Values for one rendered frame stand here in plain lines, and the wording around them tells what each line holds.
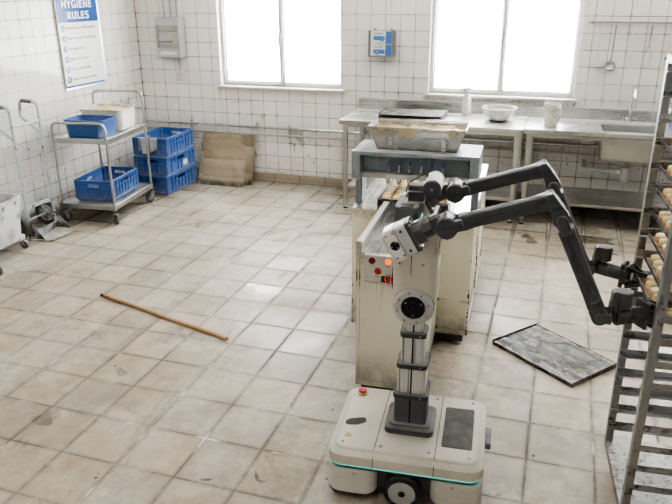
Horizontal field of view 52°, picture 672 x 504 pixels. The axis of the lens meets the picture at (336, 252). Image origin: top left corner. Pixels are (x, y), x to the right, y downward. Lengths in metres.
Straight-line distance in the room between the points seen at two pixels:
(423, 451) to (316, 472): 0.55
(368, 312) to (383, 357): 0.26
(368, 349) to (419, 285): 0.95
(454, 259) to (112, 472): 2.14
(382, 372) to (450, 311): 0.75
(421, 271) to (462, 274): 1.42
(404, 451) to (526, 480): 0.63
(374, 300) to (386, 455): 0.85
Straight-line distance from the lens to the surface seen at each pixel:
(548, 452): 3.51
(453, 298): 4.14
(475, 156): 3.88
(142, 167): 7.59
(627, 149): 6.51
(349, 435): 3.04
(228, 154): 7.78
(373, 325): 3.51
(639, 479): 3.23
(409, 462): 2.94
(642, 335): 3.15
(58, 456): 3.60
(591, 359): 4.32
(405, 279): 2.69
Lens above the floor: 2.05
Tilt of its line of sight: 21 degrees down
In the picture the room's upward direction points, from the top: straight up
